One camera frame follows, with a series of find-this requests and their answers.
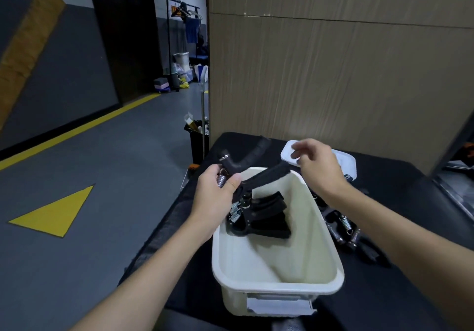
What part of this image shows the person's right hand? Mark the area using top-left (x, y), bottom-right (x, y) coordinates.
top-left (290, 138), bottom-right (351, 204)

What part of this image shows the person's left hand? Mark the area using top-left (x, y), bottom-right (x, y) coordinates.
top-left (185, 163), bottom-right (242, 245)

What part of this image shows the black hand grip strengthener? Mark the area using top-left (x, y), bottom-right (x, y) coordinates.
top-left (227, 191), bottom-right (292, 240)
top-left (316, 194), bottom-right (363, 250)
top-left (348, 231), bottom-right (391, 268)
top-left (217, 135), bottom-right (292, 199)

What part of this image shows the person's left forearm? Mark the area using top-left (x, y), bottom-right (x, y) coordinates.
top-left (70, 216), bottom-right (213, 331)

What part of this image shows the person's right forearm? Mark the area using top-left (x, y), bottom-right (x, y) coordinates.
top-left (326, 183), bottom-right (474, 331)

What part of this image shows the white plastic lid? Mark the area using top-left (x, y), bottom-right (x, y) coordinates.
top-left (280, 140), bottom-right (357, 182)

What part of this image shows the black trash bin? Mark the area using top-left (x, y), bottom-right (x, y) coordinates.
top-left (184, 119), bottom-right (210, 165)

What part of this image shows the thin metal pole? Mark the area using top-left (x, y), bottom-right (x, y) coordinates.
top-left (201, 82), bottom-right (206, 162)

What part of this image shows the white plastic bin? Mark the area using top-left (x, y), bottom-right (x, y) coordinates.
top-left (211, 166), bottom-right (345, 317)

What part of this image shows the white paper bag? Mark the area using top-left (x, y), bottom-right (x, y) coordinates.
top-left (194, 63), bottom-right (209, 84)

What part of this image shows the white bucket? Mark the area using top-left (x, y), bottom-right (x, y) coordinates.
top-left (173, 52), bottom-right (190, 73)

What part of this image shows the black clothes rack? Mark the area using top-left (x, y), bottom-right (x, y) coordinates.
top-left (161, 0), bottom-right (203, 91)

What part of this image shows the blue hanging garment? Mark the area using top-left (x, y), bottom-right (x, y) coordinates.
top-left (184, 17), bottom-right (201, 44)

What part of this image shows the black table cover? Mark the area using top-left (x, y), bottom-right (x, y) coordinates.
top-left (118, 131), bottom-right (474, 331)

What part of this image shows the dark door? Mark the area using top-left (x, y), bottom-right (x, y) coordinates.
top-left (84, 0), bottom-right (164, 106)

